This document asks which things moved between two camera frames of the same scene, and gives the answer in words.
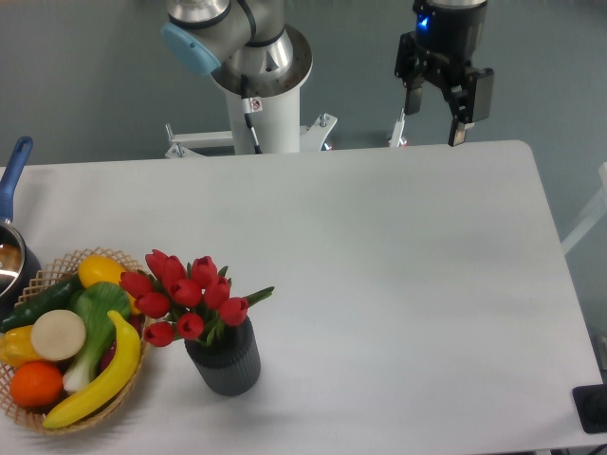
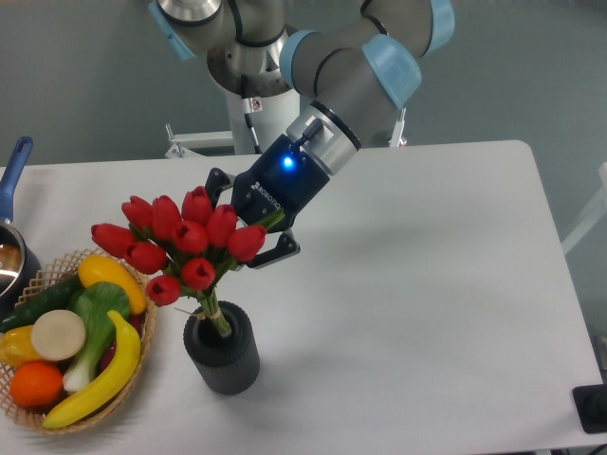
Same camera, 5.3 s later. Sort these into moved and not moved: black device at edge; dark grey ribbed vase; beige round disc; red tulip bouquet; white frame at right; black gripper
Moved: red tulip bouquet; black gripper
Not moved: white frame at right; beige round disc; dark grey ribbed vase; black device at edge
